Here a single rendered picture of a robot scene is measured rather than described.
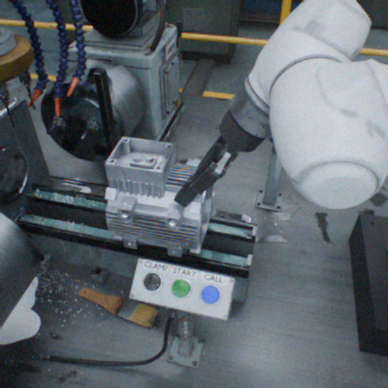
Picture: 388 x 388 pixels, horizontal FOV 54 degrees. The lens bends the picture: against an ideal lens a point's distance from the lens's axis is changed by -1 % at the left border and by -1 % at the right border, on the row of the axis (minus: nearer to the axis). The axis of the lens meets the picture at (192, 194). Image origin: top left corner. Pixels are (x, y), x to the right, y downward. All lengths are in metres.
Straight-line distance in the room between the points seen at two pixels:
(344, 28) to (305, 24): 0.04
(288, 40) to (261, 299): 0.64
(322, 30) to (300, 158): 0.18
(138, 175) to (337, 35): 0.44
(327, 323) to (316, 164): 0.64
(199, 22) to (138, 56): 2.78
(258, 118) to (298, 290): 0.55
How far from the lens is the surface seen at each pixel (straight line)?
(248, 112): 0.57
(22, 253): 0.75
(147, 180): 0.76
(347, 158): 0.37
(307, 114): 0.40
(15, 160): 1.05
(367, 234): 1.04
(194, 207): 0.75
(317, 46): 0.50
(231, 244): 0.96
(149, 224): 0.79
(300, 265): 1.05
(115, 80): 1.11
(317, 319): 0.97
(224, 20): 3.90
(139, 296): 0.67
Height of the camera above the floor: 1.61
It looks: 42 degrees down
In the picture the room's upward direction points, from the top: straight up
